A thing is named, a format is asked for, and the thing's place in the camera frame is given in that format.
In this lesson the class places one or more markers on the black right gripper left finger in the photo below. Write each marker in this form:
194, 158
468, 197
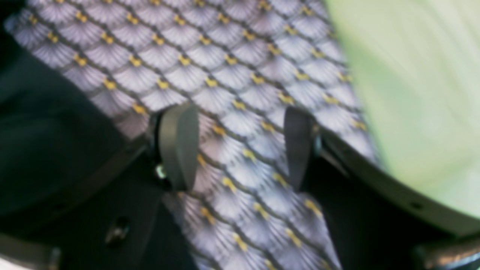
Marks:
111, 219

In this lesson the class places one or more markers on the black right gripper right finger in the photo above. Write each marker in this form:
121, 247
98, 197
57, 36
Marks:
375, 221

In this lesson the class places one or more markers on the dark navy T-shirt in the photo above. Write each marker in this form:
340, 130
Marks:
62, 160

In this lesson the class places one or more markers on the fan patterned table cloth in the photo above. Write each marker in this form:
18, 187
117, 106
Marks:
241, 63

